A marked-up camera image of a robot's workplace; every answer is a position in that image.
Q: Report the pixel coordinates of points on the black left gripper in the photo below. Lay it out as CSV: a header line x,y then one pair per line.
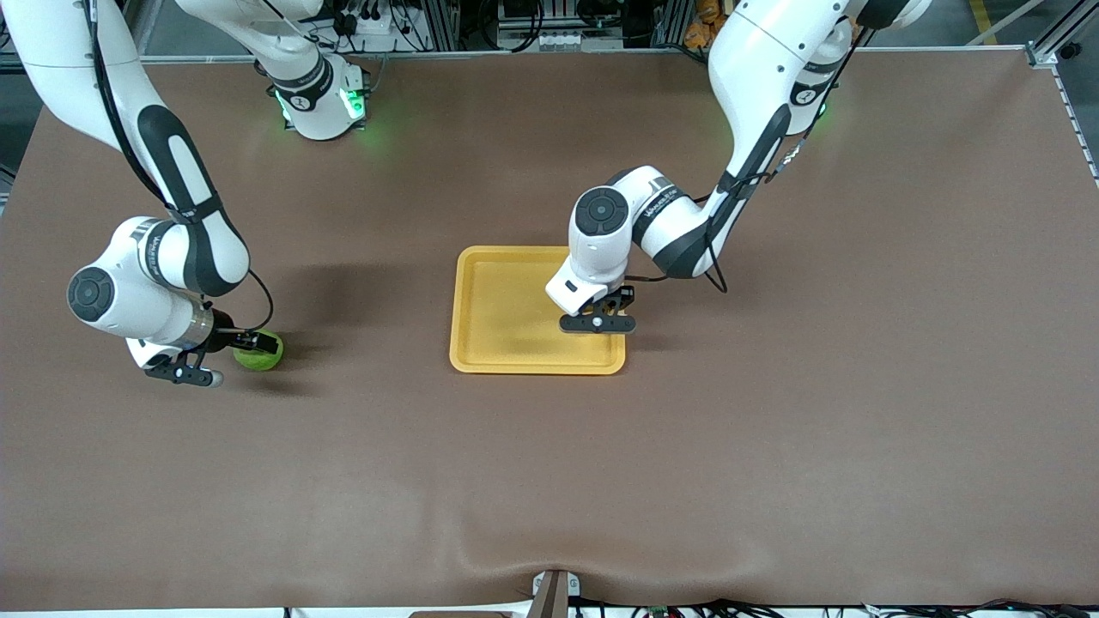
x,y
622,299

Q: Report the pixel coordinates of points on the yellow plastic tray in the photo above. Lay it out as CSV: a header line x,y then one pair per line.
x,y
506,318

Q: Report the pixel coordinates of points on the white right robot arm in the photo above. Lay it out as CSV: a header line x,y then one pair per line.
x,y
129,300

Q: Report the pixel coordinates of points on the white power strip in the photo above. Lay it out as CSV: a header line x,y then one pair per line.
x,y
373,21

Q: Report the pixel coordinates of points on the green apple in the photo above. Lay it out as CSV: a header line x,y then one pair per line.
x,y
258,363

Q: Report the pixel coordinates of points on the pile of orange toy food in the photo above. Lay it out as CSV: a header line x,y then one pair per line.
x,y
704,26

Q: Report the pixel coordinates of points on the metal table clamp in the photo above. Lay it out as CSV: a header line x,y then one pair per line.
x,y
554,594

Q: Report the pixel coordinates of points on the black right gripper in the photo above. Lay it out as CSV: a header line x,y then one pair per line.
x,y
224,327

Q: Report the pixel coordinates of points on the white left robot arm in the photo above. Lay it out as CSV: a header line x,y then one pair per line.
x,y
755,51

